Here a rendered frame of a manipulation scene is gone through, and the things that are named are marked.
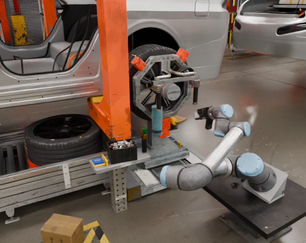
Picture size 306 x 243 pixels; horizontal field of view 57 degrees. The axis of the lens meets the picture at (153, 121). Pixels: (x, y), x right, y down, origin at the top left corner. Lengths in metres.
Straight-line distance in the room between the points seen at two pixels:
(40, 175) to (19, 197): 0.22
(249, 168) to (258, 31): 3.22
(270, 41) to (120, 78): 3.04
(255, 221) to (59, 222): 1.25
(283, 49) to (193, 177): 3.45
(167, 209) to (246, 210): 0.67
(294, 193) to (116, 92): 1.44
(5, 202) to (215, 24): 2.46
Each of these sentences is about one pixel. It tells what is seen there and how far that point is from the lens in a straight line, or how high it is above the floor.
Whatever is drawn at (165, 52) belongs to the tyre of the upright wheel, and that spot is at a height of 1.14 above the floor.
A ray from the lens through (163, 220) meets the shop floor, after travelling 2.26.
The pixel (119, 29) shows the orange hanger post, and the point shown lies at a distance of 2.01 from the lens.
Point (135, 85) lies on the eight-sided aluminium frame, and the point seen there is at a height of 0.91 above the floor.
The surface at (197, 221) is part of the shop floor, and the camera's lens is 2.28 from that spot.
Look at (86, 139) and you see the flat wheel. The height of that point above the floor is 0.49.
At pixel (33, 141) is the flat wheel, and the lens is 2.44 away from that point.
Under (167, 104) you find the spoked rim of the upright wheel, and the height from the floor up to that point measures 0.65.
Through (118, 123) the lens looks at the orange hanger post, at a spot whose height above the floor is 0.67.
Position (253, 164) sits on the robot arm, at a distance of 1.88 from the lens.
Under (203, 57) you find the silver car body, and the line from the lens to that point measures 3.05.
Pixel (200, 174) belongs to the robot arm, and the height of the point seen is 0.74.
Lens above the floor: 1.52
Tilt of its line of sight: 23 degrees down
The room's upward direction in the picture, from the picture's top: straight up
